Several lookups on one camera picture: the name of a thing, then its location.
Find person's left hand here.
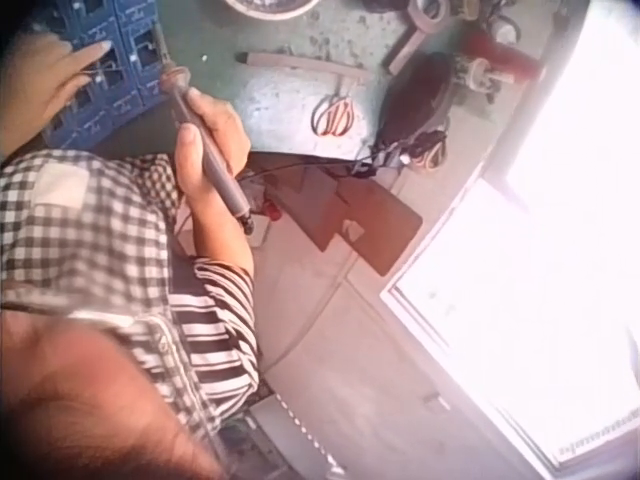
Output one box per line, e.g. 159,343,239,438
0,37,113,157

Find red cylinder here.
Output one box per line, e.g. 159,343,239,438
459,28,545,85

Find brown flat panel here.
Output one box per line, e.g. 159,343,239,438
303,163,425,277

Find blue compartment tray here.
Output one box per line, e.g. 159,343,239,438
29,0,177,151

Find red-handled scissors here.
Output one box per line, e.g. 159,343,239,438
309,74,362,140

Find black cable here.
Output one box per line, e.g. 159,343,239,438
238,148,384,182

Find grey box with dotted edge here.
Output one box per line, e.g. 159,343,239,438
247,389,349,480

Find dark soldering iron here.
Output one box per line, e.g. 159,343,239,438
153,23,257,235

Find white window frame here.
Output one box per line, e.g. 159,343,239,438
378,0,640,480

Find white flat stick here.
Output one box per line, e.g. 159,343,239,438
382,27,427,75

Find black oval stand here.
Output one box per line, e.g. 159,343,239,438
375,51,457,149

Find white round bowl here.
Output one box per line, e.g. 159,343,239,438
222,0,321,22

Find small white spool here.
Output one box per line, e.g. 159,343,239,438
465,56,507,95

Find bundle of coloured wires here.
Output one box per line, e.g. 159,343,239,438
397,127,452,172

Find grey flat bar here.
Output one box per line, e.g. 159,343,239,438
234,49,375,82

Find white tape roll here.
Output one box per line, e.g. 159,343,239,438
407,0,452,35

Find person's right hand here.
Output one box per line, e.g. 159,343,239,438
173,89,252,200

